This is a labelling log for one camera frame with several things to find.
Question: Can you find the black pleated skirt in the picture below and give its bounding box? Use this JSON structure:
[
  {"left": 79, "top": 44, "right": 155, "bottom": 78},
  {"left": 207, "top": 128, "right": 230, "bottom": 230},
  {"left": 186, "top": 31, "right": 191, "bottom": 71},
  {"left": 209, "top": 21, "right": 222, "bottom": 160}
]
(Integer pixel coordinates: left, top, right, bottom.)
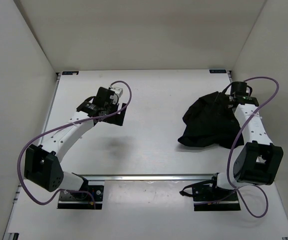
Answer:
[{"left": 178, "top": 91, "right": 240, "bottom": 149}]

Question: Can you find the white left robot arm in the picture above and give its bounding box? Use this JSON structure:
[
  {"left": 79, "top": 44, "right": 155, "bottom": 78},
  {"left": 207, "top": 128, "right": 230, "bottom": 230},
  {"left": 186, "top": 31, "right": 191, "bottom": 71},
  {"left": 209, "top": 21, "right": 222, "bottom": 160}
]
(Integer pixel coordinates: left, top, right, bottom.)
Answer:
[{"left": 24, "top": 85, "right": 127, "bottom": 199}]

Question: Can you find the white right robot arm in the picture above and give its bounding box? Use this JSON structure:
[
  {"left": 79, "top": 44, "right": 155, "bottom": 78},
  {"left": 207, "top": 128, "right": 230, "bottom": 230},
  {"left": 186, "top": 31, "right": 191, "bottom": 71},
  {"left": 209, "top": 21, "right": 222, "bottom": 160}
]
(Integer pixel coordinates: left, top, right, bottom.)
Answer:
[{"left": 208, "top": 95, "right": 284, "bottom": 200}]

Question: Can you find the right blue corner label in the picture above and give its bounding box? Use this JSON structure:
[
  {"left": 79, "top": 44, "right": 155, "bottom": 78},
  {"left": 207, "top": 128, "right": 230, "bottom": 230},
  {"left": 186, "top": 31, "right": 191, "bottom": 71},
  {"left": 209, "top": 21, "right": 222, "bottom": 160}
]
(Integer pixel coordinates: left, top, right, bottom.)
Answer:
[{"left": 209, "top": 69, "right": 227, "bottom": 74}]

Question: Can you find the blue corner label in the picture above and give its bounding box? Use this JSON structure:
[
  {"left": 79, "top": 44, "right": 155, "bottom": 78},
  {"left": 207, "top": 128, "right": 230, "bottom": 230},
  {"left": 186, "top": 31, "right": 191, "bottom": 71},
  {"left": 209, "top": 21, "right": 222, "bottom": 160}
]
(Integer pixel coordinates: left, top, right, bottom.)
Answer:
[
  {"left": 61, "top": 71, "right": 79, "bottom": 76},
  {"left": 209, "top": 69, "right": 227, "bottom": 74}
]

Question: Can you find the left blue corner label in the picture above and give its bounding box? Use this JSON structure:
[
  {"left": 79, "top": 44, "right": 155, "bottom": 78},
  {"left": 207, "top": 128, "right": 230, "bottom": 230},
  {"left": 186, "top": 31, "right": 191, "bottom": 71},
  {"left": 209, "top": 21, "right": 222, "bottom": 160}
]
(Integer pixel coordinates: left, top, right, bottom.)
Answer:
[{"left": 61, "top": 71, "right": 79, "bottom": 76}]

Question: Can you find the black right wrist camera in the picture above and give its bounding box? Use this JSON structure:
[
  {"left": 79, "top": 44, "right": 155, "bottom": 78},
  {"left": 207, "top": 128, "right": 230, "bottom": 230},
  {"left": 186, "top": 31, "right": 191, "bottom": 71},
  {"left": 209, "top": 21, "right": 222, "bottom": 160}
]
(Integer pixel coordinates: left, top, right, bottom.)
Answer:
[{"left": 230, "top": 81, "right": 253, "bottom": 96}]

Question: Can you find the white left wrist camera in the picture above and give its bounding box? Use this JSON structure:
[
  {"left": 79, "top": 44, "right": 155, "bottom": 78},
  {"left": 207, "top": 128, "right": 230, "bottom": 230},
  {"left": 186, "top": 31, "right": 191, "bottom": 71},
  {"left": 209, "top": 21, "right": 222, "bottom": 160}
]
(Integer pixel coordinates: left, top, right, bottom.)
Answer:
[{"left": 109, "top": 85, "right": 123, "bottom": 98}]

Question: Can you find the aluminium table rail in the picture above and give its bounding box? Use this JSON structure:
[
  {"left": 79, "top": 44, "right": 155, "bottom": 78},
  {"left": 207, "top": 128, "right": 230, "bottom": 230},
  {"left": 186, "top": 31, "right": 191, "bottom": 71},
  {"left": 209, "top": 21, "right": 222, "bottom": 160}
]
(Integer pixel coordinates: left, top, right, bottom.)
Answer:
[{"left": 82, "top": 174, "right": 213, "bottom": 181}]

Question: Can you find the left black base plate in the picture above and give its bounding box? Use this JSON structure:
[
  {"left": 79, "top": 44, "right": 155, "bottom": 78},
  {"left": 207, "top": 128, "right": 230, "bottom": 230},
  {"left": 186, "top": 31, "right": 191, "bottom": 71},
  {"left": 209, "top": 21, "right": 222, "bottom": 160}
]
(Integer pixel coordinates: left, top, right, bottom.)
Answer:
[{"left": 57, "top": 181, "right": 104, "bottom": 210}]

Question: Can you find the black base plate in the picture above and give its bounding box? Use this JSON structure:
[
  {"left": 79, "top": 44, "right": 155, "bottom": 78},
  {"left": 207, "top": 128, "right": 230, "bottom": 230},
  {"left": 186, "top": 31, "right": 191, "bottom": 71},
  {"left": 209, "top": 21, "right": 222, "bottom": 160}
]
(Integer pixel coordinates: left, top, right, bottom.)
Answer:
[
  {"left": 57, "top": 181, "right": 104, "bottom": 210},
  {"left": 192, "top": 185, "right": 241, "bottom": 212}
]

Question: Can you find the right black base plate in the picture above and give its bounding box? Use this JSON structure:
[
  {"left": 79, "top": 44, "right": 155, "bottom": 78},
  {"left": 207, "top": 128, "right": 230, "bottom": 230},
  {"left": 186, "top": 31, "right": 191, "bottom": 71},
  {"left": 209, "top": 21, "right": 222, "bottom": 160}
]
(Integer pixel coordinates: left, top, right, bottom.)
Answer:
[{"left": 192, "top": 185, "right": 241, "bottom": 212}]

